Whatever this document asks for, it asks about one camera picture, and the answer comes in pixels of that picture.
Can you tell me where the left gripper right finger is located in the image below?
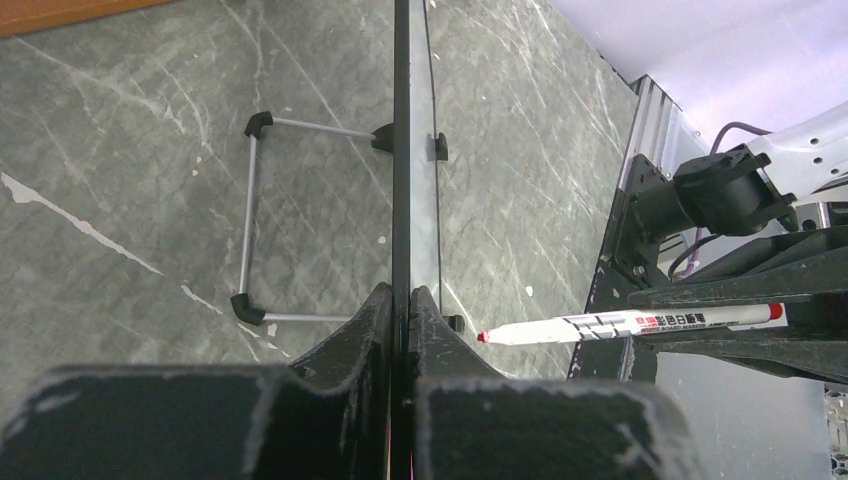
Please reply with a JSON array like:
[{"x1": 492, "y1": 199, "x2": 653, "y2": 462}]
[{"x1": 409, "y1": 287, "x2": 705, "y2": 479}]

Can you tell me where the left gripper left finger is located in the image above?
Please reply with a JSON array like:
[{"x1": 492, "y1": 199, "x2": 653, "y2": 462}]
[{"x1": 1, "y1": 283, "x2": 392, "y2": 479}]

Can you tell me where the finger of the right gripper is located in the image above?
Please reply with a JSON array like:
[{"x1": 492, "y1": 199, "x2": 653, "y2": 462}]
[
  {"x1": 628, "y1": 226, "x2": 847, "y2": 309},
  {"x1": 634, "y1": 326, "x2": 847, "y2": 385}
]

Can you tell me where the red whiteboard marker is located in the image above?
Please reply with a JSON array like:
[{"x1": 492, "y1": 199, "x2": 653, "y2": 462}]
[{"x1": 477, "y1": 303, "x2": 784, "y2": 346}]

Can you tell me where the whiteboard with black frame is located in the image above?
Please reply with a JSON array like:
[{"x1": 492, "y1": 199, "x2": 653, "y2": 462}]
[{"x1": 245, "y1": 1, "x2": 469, "y2": 479}]

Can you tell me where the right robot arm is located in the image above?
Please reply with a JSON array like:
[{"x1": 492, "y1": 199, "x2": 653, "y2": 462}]
[{"x1": 613, "y1": 105, "x2": 847, "y2": 385}]

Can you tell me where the wooden two-tier rack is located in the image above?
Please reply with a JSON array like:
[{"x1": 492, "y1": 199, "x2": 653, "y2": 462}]
[{"x1": 1, "y1": 0, "x2": 167, "y2": 37}]

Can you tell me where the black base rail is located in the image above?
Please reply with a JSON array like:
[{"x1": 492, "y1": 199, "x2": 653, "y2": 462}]
[{"x1": 568, "y1": 154, "x2": 669, "y2": 383}]

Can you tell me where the aluminium frame rail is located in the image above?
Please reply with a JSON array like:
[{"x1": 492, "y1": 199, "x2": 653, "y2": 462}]
[{"x1": 618, "y1": 75, "x2": 709, "y2": 201}]

